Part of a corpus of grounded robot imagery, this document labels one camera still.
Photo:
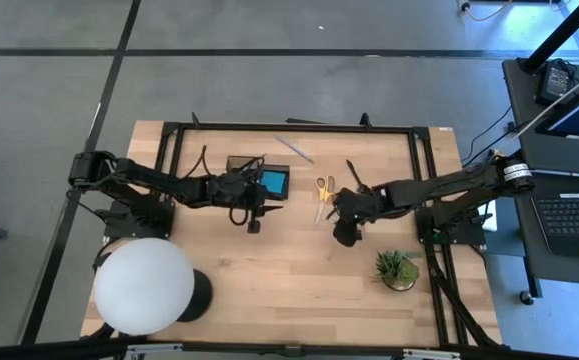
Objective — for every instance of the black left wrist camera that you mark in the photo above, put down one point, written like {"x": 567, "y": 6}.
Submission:
{"x": 254, "y": 226}

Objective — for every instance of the black side desk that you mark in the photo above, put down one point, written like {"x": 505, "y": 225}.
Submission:
{"x": 544, "y": 160}

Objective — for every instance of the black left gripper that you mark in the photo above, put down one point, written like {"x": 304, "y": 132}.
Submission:
{"x": 229, "y": 192}

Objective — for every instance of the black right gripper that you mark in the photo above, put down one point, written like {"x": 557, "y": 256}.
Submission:
{"x": 354, "y": 205}

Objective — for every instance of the white box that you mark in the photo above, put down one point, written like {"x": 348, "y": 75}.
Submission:
{"x": 489, "y": 215}

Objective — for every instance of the white diagonal rod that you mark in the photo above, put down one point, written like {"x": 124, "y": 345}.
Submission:
{"x": 559, "y": 102}

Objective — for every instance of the black diagonal pole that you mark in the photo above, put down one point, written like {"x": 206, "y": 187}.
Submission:
{"x": 564, "y": 32}

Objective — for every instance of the black camera rig bar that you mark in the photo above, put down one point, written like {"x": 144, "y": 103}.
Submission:
{"x": 44, "y": 350}

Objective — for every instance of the small potted succulent plant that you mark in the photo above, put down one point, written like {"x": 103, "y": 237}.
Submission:
{"x": 398, "y": 270}

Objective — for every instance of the black lamp base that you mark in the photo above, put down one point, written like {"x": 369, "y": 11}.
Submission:
{"x": 200, "y": 295}

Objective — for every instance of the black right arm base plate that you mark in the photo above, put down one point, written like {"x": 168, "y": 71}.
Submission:
{"x": 461, "y": 232}

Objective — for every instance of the black caster wheel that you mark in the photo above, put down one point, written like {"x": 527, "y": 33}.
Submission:
{"x": 526, "y": 298}

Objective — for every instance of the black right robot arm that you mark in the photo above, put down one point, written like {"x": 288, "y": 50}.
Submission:
{"x": 444, "y": 187}

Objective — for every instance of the black frame bracket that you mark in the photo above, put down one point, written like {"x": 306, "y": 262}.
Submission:
{"x": 195, "y": 120}
{"x": 365, "y": 120}

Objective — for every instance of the black power adapter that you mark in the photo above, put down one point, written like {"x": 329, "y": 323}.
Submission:
{"x": 556, "y": 82}

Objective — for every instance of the black laptop keyboard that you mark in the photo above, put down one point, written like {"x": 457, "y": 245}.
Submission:
{"x": 569, "y": 220}

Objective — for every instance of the black pen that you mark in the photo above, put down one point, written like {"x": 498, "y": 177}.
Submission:
{"x": 353, "y": 172}

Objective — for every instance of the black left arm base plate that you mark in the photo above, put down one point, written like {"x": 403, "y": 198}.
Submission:
{"x": 139, "y": 222}

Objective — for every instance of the black mesh desk organizer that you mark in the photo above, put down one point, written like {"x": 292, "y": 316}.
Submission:
{"x": 274, "y": 167}

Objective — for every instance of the teal sticky note pad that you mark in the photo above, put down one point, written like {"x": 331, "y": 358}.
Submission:
{"x": 274, "y": 182}

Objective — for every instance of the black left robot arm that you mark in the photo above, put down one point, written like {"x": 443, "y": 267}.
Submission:
{"x": 159, "y": 182}

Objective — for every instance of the white globe lamp shade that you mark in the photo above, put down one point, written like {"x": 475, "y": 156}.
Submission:
{"x": 144, "y": 285}

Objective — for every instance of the light blue pencil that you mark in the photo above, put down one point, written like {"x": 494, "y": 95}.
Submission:
{"x": 294, "y": 148}

